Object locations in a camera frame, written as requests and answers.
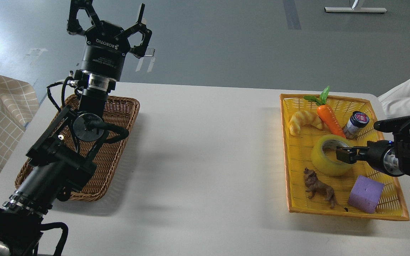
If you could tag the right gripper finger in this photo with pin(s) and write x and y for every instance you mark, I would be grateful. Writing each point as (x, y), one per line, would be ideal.
(351, 155)

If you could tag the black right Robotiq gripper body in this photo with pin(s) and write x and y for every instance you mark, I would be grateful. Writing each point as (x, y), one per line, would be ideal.
(375, 155)

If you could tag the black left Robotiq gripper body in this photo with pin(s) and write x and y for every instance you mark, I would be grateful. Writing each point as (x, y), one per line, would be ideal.
(103, 54)

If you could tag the yellow tape roll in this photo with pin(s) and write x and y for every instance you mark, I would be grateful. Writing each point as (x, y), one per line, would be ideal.
(324, 163)

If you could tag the yellow plastic woven tray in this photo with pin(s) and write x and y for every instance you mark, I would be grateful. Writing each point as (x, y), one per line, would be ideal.
(297, 156)

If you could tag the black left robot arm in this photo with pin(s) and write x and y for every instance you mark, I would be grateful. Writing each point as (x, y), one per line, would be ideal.
(62, 157)

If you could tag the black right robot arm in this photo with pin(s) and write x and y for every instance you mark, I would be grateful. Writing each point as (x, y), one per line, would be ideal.
(390, 157)

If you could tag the small dark jar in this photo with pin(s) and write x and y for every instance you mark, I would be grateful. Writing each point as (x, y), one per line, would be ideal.
(355, 124)

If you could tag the purple foam block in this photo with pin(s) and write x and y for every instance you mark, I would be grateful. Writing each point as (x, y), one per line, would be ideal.
(365, 194)

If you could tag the orange toy carrot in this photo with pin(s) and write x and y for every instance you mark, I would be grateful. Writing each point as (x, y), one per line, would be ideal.
(325, 112)

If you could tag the toy croissant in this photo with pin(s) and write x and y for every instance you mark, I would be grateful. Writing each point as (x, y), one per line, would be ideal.
(302, 118)

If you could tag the white metal stand base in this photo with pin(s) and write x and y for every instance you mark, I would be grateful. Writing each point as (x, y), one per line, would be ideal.
(354, 7)

